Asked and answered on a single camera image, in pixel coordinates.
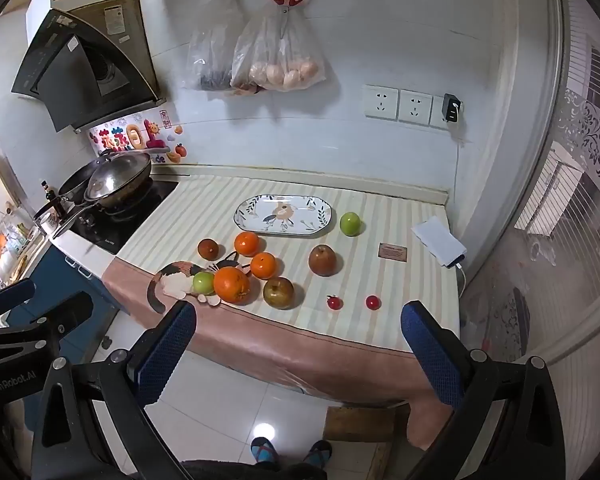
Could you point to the dark sauce bottle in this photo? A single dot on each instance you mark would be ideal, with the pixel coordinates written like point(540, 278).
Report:
point(47, 192)

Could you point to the brown card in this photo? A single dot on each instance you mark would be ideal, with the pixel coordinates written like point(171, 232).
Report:
point(393, 252)

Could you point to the person's foot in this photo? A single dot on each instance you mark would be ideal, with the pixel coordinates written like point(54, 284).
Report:
point(265, 451)
point(318, 454)

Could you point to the cherry tomato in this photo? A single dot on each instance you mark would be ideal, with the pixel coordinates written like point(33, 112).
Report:
point(334, 302)

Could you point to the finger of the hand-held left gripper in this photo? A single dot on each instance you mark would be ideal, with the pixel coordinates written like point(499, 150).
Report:
point(10, 295)
point(55, 312)

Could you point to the colourful wall stickers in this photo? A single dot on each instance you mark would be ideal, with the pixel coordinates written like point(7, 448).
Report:
point(130, 135)

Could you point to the plastic bag with dark contents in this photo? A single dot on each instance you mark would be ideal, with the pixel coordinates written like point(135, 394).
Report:
point(210, 55)

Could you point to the green apple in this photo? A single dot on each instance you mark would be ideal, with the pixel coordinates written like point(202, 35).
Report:
point(203, 283)
point(350, 223)

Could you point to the black wok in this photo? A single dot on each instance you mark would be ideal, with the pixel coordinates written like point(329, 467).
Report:
point(75, 185)

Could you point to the small red cap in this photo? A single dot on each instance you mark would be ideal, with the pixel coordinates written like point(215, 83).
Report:
point(372, 302)

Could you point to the striped tablecloth with pink border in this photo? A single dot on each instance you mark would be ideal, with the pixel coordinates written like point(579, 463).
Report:
point(300, 340)

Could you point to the wooden stool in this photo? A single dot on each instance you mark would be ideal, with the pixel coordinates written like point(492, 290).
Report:
point(360, 422)

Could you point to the floral oval plate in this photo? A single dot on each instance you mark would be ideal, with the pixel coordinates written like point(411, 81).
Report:
point(282, 216)

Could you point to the person's left foot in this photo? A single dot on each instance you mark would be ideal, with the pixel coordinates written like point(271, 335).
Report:
point(265, 451)

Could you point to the cat-shaped mat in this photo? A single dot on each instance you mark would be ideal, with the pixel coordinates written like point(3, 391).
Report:
point(172, 275)

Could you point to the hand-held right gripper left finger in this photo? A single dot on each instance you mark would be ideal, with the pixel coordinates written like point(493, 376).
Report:
point(166, 355)

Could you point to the large orange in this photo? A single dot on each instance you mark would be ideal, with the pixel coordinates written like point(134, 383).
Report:
point(232, 285)

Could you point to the shelf with kitchen supplies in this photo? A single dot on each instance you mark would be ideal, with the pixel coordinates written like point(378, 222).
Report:
point(10, 245)

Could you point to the black glass stove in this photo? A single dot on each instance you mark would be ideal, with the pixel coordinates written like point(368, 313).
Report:
point(130, 220)

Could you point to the person's dark clothing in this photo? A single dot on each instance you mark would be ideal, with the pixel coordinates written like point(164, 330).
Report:
point(250, 471)

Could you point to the greenish brown apple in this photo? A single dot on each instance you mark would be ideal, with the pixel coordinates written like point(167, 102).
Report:
point(278, 292)

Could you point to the white wall socket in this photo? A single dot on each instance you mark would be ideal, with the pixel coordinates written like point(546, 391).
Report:
point(381, 102)
point(415, 106)
point(436, 112)

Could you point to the person's right foot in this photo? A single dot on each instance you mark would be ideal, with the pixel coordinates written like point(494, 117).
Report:
point(318, 454)

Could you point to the black range hood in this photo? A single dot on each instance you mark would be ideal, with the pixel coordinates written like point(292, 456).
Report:
point(80, 75)

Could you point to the small orange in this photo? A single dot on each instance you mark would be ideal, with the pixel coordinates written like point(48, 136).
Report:
point(263, 265)
point(246, 244)

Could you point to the patterned glass door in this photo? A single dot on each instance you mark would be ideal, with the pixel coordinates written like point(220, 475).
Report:
point(580, 185)

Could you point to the small dark brown fruit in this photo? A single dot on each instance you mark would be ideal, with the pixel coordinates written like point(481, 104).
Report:
point(208, 249)

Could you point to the reddish brown pear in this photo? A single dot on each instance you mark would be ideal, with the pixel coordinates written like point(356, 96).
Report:
point(322, 261)

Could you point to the plastic bag of eggs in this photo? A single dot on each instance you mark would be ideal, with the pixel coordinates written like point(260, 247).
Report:
point(280, 60)

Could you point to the black wall charger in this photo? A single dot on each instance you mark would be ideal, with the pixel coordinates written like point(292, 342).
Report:
point(452, 108)

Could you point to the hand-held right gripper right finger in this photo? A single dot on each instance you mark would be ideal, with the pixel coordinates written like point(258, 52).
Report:
point(430, 355)

